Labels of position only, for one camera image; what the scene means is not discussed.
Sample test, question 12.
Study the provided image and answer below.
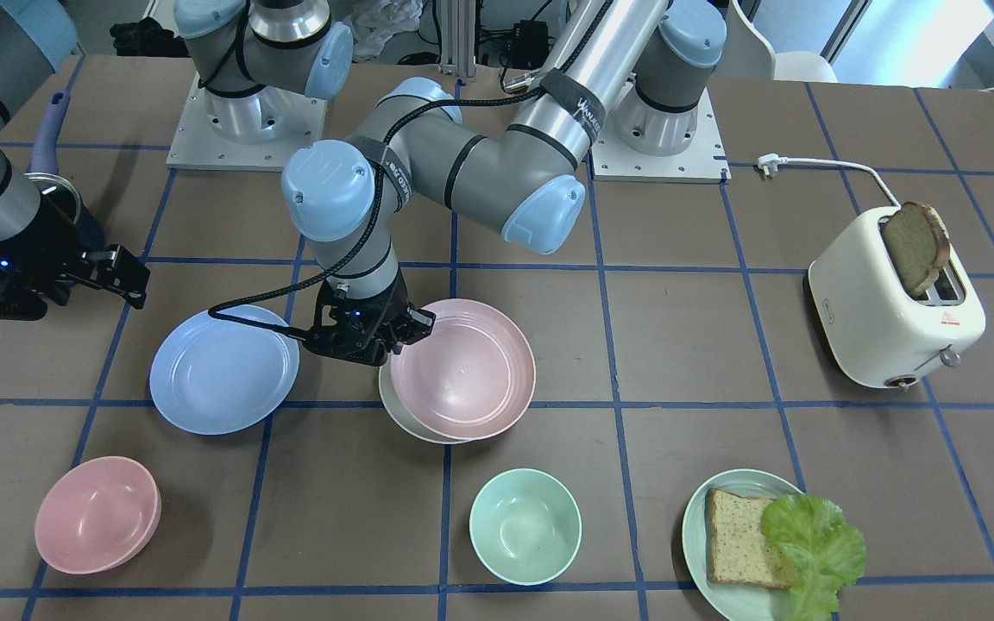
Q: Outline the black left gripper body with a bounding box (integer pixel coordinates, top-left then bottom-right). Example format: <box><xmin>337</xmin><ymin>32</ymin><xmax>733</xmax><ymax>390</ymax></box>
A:
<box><xmin>303</xmin><ymin>280</ymin><xmax>415</xmax><ymax>367</ymax></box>

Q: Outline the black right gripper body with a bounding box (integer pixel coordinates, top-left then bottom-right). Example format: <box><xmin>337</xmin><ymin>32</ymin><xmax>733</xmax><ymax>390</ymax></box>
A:
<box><xmin>0</xmin><ymin>198</ymin><xmax>87</xmax><ymax>321</ymax></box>

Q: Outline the pink plate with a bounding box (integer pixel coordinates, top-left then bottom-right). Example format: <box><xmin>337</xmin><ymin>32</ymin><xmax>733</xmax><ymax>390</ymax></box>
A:
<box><xmin>389</xmin><ymin>298</ymin><xmax>537</xmax><ymax>441</ymax></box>

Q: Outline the blue plate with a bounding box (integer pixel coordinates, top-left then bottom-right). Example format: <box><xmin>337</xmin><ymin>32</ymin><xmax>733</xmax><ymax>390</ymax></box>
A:
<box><xmin>148</xmin><ymin>311</ymin><xmax>299</xmax><ymax>434</ymax></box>

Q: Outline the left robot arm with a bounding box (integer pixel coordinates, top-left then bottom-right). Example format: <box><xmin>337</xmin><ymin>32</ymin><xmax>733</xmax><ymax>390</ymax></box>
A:
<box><xmin>281</xmin><ymin>1</ymin><xmax>728</xmax><ymax>366</ymax></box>

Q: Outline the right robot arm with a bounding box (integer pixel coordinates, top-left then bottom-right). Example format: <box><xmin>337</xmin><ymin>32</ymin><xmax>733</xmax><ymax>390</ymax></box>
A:
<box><xmin>0</xmin><ymin>1</ymin><xmax>150</xmax><ymax>321</ymax></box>

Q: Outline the dark blue pot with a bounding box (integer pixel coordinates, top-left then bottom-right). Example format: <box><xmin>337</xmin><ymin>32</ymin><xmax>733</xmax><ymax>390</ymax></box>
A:
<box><xmin>27</xmin><ymin>91</ymin><xmax>106</xmax><ymax>251</ymax></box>

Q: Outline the cream plate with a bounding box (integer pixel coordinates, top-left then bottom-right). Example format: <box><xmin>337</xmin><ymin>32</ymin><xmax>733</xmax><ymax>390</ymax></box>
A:
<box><xmin>378</xmin><ymin>363</ymin><xmax>466</xmax><ymax>445</ymax></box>

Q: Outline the glass pot lid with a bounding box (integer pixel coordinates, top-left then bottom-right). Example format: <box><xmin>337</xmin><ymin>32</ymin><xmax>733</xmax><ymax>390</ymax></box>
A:
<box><xmin>25</xmin><ymin>172</ymin><xmax>84</xmax><ymax>227</ymax></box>

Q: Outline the green bowl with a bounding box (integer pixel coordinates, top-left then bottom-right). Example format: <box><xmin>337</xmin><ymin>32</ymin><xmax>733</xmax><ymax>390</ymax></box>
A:
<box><xmin>469</xmin><ymin>468</ymin><xmax>582</xmax><ymax>586</ymax></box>

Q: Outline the pink bowl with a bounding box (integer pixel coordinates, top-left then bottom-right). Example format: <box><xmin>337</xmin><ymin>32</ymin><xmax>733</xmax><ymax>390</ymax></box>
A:
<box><xmin>33</xmin><ymin>456</ymin><xmax>161</xmax><ymax>575</ymax></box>

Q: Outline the bread slice on plate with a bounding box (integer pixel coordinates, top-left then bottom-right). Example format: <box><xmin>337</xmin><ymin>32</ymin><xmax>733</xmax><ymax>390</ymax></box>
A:
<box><xmin>706</xmin><ymin>488</ymin><xmax>798</xmax><ymax>590</ymax></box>

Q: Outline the green plate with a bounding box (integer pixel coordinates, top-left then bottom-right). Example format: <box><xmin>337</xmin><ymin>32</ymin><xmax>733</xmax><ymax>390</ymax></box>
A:
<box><xmin>680</xmin><ymin>468</ymin><xmax>802</xmax><ymax>620</ymax></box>

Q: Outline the white toaster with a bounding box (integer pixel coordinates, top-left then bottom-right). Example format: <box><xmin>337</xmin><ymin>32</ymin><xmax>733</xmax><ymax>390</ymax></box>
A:
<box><xmin>806</xmin><ymin>207</ymin><xmax>986</xmax><ymax>389</ymax></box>

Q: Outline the lettuce leaf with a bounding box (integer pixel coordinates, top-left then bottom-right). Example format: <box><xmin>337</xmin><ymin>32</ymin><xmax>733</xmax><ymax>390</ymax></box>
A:
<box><xmin>761</xmin><ymin>492</ymin><xmax>867</xmax><ymax>620</ymax></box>

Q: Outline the bread slice in toaster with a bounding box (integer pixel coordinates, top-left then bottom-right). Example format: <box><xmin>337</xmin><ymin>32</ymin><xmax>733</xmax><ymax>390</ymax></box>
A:
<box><xmin>880</xmin><ymin>201</ymin><xmax>951</xmax><ymax>298</ymax></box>

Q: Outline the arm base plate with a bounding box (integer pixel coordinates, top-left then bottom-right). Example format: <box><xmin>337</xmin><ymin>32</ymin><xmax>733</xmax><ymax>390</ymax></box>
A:
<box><xmin>167</xmin><ymin>75</ymin><xmax>329</xmax><ymax>172</ymax></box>
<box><xmin>591</xmin><ymin>82</ymin><xmax>731</xmax><ymax>184</ymax></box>

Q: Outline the aluminium frame post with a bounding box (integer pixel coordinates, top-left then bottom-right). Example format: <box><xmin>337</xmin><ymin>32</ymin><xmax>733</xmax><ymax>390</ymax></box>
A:
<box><xmin>433</xmin><ymin>0</ymin><xmax>480</xmax><ymax>81</ymax></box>

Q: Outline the toaster power cable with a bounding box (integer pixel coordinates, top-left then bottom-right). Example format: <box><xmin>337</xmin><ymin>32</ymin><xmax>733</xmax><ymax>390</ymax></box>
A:
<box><xmin>758</xmin><ymin>153</ymin><xmax>903</xmax><ymax>209</ymax></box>

